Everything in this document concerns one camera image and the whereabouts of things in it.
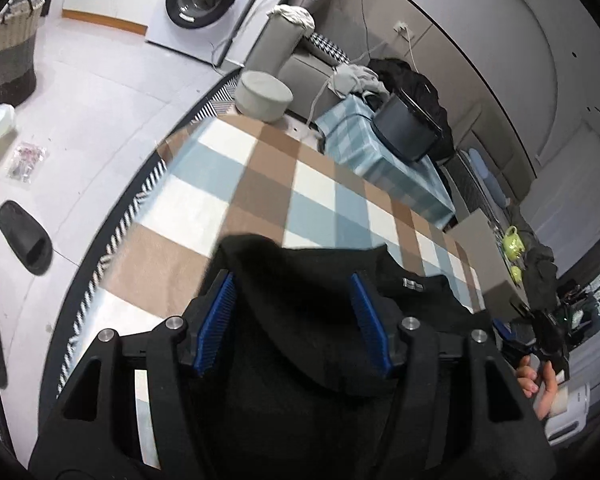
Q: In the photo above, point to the white wall socket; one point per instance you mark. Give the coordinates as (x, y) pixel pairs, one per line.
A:
(402, 27)

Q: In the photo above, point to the black slipper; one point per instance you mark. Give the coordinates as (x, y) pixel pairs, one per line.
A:
(25, 240)

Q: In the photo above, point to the light blue cloth covered table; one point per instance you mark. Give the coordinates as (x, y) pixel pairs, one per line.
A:
(380, 170)

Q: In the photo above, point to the zigzag border rug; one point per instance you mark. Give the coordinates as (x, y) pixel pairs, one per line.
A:
(140, 195)

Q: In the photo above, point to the white cloth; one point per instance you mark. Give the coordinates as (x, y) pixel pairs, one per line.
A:
(290, 14)

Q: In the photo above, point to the grey sofa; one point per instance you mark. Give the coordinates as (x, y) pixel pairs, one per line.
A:
(305, 75)

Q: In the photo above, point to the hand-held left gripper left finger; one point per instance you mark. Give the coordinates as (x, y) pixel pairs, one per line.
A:
(215, 325)

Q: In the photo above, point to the black jacket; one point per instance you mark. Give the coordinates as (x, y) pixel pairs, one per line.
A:
(420, 85)

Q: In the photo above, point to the white washing machine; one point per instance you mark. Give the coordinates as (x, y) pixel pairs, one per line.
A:
(230, 15)

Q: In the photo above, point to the black round cooker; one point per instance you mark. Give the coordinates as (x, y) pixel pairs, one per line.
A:
(405, 130)

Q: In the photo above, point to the green teapot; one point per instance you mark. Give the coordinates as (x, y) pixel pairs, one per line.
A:
(512, 245)

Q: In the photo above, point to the person's right hand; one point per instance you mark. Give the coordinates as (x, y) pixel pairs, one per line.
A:
(545, 390)

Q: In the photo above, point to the small clear packet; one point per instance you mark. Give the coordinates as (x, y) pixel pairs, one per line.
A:
(26, 160)

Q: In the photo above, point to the pale grey clothes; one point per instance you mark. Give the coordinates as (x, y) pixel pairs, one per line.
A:
(350, 77)

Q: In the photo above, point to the checked blanket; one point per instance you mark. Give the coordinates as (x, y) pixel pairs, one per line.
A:
(260, 200)

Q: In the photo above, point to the large grey box table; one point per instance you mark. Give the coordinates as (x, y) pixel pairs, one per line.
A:
(480, 260)

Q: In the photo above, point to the green cup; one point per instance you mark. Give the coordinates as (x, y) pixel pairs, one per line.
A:
(516, 274)

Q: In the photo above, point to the light blue pillow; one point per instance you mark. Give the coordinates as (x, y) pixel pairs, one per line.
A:
(485, 175)

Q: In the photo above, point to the houndstooth pillow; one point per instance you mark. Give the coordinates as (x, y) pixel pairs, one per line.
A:
(330, 47)

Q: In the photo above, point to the dark grey clothes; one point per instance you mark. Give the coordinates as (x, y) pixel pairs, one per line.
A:
(542, 270)

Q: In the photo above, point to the black knit shirt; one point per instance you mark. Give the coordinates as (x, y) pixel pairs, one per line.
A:
(305, 310)

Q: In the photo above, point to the woven laundry basket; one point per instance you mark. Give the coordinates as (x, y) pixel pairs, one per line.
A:
(7, 55)

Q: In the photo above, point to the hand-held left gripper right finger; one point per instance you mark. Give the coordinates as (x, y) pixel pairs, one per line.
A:
(370, 325)

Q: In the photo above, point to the round grey stool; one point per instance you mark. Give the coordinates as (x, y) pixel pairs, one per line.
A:
(260, 95)

